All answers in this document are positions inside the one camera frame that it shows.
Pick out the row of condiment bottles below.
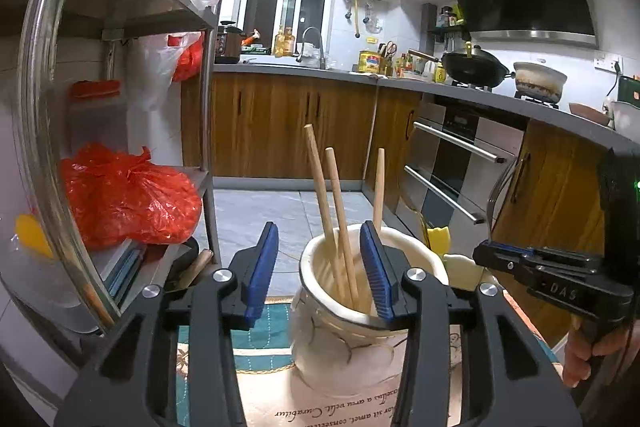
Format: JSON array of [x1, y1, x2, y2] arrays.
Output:
[[395, 52, 446, 82]]

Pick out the white plastic bag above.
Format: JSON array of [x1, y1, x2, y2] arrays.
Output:
[[132, 34, 201, 112]]

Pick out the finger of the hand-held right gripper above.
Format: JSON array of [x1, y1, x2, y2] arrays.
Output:
[[486, 241, 602, 266], [472, 246, 542, 284]]

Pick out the wooden tool handle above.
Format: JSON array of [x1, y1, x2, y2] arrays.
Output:
[[175, 248, 213, 290]]

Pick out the small hanging red plastic bag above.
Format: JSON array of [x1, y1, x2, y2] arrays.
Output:
[[170, 32, 206, 82]]

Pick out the person's right hand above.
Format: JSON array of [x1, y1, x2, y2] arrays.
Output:
[[564, 319, 640, 390]]

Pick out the stainless steel shelf rack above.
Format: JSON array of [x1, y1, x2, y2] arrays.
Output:
[[0, 0, 241, 343]]

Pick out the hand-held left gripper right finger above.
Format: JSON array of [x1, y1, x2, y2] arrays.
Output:
[[359, 221, 583, 427]]

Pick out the yellow plastic item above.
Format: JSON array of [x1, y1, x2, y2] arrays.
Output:
[[14, 213, 53, 260]]

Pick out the stack of flat boards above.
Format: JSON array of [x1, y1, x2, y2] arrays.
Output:
[[100, 237, 148, 303]]

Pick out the wooden lower kitchen cabinets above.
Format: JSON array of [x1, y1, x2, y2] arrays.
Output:
[[180, 72, 618, 348]]

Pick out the metal kitchen faucet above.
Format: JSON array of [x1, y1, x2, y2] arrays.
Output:
[[296, 27, 328, 70]]

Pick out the grey kitchen countertop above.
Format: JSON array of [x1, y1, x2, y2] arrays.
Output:
[[212, 63, 640, 152]]

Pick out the printed horse table cloth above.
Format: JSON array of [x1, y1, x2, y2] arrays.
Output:
[[175, 294, 561, 427]]

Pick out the clear plastic container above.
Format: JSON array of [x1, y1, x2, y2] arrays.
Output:
[[0, 247, 101, 333]]

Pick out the dark red rice cooker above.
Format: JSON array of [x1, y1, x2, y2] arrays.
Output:
[[215, 21, 244, 65]]

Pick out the built-in steel oven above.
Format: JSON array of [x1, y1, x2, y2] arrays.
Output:
[[397, 99, 526, 248]]

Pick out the green container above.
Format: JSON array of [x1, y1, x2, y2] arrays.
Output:
[[615, 76, 640, 102]]

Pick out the white floral ceramic utensil holder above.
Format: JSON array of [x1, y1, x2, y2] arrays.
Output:
[[290, 229, 493, 390]]

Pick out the black wok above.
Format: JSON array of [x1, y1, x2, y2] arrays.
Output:
[[407, 43, 516, 88]]

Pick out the white ceramic cooking pot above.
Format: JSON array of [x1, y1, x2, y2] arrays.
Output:
[[512, 62, 568, 104]]

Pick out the red lid box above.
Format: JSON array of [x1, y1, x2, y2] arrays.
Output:
[[69, 79, 122, 100]]

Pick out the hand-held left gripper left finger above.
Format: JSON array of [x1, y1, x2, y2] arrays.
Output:
[[54, 222, 280, 427]]

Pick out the wooden chopstick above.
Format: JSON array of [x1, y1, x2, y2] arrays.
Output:
[[304, 124, 352, 304], [372, 148, 386, 234], [325, 148, 362, 309]]

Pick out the white bowl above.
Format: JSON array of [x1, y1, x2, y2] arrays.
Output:
[[607, 99, 640, 132]]

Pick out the wall spice shelf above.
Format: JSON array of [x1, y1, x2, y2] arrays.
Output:
[[427, 4, 468, 42]]

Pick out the yellow-handled utensil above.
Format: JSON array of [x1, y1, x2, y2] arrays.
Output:
[[425, 226, 451, 255]]

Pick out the brown dish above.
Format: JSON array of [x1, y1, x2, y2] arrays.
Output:
[[569, 103, 611, 125]]

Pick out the large red plastic bag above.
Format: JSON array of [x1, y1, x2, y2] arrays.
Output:
[[60, 143, 203, 250]]

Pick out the knife holder with scissors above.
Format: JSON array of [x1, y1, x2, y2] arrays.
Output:
[[377, 41, 398, 75]]

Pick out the yellow tin can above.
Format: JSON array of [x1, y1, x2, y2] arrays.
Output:
[[357, 50, 382, 74]]

